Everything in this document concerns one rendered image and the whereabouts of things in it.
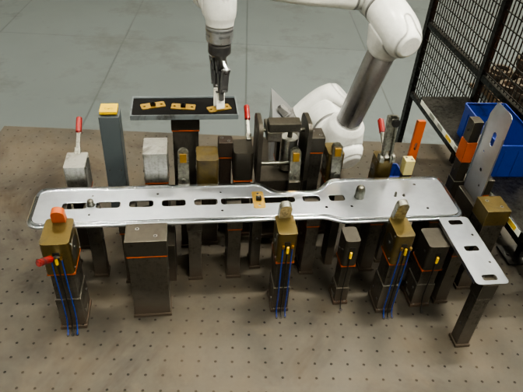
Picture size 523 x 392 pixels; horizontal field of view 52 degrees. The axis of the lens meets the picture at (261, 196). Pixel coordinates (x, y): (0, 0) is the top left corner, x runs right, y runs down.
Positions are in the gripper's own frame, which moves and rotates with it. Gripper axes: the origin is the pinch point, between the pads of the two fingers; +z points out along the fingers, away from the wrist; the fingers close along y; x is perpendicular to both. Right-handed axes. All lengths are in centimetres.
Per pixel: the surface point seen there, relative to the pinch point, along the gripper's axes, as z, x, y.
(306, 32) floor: 119, 232, -315
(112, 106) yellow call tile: 4.0, -34.1, -13.6
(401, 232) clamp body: 16, 30, 69
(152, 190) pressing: 20.0, -30.0, 16.3
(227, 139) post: 10.1, -1.4, 11.1
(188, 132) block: 12.3, -11.0, -1.5
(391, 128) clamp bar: 3, 49, 35
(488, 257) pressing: 20, 52, 84
